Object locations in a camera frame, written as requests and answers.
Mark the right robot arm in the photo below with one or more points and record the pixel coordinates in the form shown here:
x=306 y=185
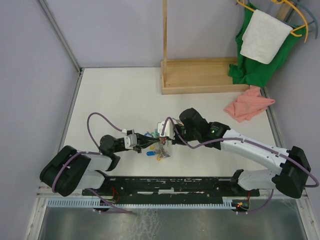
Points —
x=285 y=170

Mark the teal clothes hanger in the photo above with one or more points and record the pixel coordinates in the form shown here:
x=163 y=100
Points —
x=309 y=15

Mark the white towel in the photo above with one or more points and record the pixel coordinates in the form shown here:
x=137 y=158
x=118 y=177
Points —
x=263 y=37

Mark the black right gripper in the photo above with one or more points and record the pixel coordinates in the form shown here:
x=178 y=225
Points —
x=176 y=141

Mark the wooden rack frame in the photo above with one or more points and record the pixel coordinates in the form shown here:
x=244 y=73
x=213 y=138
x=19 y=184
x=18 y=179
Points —
x=195 y=75

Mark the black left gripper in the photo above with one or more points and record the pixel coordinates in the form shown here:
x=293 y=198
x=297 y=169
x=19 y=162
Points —
x=143 y=141

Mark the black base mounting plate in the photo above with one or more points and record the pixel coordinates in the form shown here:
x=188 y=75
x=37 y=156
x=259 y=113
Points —
x=214 y=186

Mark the key with green tag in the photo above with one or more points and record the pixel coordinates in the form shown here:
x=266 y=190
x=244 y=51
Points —
x=165 y=140

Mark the metal keyring organizer blue handle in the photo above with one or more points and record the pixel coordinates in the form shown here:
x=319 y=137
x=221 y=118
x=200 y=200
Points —
x=159 y=151

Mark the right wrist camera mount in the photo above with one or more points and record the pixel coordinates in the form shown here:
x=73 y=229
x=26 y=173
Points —
x=165 y=129

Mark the green shirt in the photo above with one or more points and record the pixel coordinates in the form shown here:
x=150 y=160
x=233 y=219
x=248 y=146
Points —
x=251 y=72

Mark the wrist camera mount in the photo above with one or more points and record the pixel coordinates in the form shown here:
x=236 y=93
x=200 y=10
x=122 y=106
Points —
x=130 y=139
x=165 y=129

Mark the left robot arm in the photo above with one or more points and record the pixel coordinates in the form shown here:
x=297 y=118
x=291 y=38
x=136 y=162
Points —
x=70 y=169

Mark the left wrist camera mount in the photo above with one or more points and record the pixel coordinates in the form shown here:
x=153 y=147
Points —
x=130 y=139

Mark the white cable duct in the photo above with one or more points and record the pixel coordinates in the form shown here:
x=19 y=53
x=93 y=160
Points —
x=94 y=202

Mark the pink cloth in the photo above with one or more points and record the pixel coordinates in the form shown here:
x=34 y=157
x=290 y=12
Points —
x=248 y=105

